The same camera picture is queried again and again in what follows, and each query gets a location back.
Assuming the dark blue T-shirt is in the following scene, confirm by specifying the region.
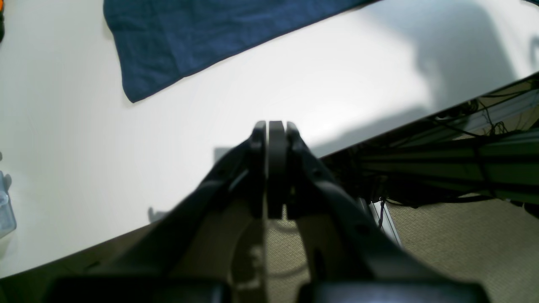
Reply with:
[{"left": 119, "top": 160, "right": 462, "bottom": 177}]
[{"left": 103, "top": 0, "right": 371, "bottom": 103}]

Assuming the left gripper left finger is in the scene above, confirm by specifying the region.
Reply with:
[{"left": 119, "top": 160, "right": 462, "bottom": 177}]
[{"left": 46, "top": 121, "right": 267, "bottom": 303}]

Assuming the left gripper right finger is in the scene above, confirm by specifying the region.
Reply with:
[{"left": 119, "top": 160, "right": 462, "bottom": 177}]
[{"left": 268, "top": 121, "right": 489, "bottom": 303}]

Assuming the aluminium frame rail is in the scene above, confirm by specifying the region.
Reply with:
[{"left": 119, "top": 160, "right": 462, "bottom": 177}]
[{"left": 322, "top": 74, "right": 539, "bottom": 216}]

